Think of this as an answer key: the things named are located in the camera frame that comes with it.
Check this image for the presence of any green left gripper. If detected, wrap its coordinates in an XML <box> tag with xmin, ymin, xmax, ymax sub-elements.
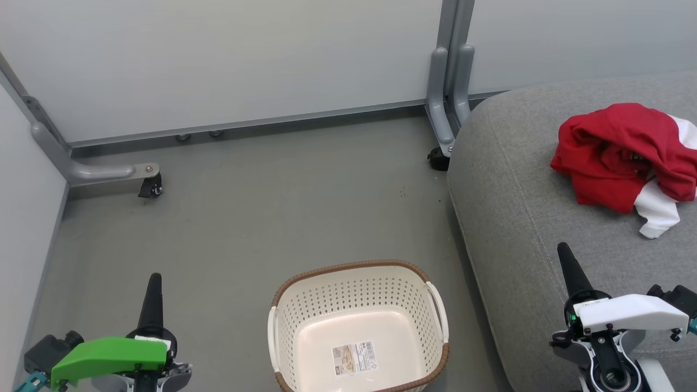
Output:
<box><xmin>51</xmin><ymin>272</ymin><xmax>192</xmax><ymax>392</ymax></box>

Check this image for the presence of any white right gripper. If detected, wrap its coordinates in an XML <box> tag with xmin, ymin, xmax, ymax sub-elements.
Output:
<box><xmin>557</xmin><ymin>242</ymin><xmax>690</xmax><ymax>337</ymax></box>

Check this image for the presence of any red and white garment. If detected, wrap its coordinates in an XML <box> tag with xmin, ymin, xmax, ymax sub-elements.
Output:
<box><xmin>550</xmin><ymin>102</ymin><xmax>697</xmax><ymax>240</ymax></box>

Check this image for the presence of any grey fabric sofa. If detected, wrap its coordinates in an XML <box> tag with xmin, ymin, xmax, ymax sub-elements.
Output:
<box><xmin>447</xmin><ymin>71</ymin><xmax>697</xmax><ymax>392</ymax></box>

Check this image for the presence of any black caster wheel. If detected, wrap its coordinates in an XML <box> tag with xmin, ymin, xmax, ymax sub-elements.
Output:
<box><xmin>427</xmin><ymin>146</ymin><xmax>452</xmax><ymax>172</ymax></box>
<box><xmin>137</xmin><ymin>173</ymin><xmax>164</xmax><ymax>199</ymax></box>

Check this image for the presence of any cream basket with brown rim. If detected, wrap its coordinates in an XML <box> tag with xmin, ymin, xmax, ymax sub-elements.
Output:
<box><xmin>267</xmin><ymin>260</ymin><xmax>450</xmax><ymax>392</ymax></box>

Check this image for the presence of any paper basket label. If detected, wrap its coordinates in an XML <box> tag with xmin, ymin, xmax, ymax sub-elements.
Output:
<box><xmin>331</xmin><ymin>340</ymin><xmax>378</xmax><ymax>377</ymax></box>

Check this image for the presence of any grey partition post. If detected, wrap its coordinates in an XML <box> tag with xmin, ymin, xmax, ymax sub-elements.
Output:
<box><xmin>0</xmin><ymin>52</ymin><xmax>72</xmax><ymax>152</ymax></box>
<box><xmin>437</xmin><ymin>0</ymin><xmax>475</xmax><ymax>99</ymax></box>

